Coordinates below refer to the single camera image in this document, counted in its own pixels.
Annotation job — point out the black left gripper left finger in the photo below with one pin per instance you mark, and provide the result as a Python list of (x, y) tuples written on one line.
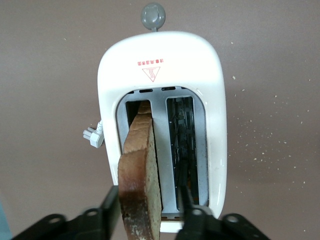
[(100, 222)]

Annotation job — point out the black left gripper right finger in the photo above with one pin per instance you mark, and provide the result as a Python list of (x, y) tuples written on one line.
[(197, 225)]

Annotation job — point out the dark crust bread slice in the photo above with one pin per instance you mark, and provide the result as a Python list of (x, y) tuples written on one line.
[(140, 175)]

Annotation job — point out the white toaster power plug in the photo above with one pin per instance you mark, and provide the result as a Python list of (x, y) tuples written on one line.
[(95, 137)]

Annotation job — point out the white toaster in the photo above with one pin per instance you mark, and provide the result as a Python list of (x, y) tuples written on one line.
[(160, 55)]

